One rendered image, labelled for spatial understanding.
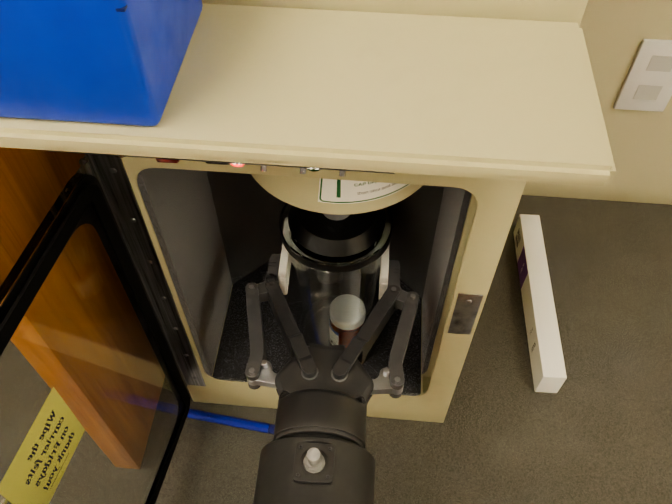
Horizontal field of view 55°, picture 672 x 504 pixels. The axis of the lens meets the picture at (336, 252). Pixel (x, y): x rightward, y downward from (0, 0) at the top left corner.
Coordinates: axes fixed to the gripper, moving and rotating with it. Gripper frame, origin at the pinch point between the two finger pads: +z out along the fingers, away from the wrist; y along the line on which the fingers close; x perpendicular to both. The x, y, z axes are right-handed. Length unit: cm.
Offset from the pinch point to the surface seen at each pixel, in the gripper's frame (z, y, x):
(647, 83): 36, -40, 5
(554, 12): -6.6, -12.4, -31.1
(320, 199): -4.5, 0.9, -12.7
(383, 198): -3.7, -4.1, -12.3
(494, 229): -6.4, -12.8, -12.4
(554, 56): -10.0, -12.0, -30.7
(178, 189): -0.2, 14.3, -8.3
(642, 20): 36, -36, -4
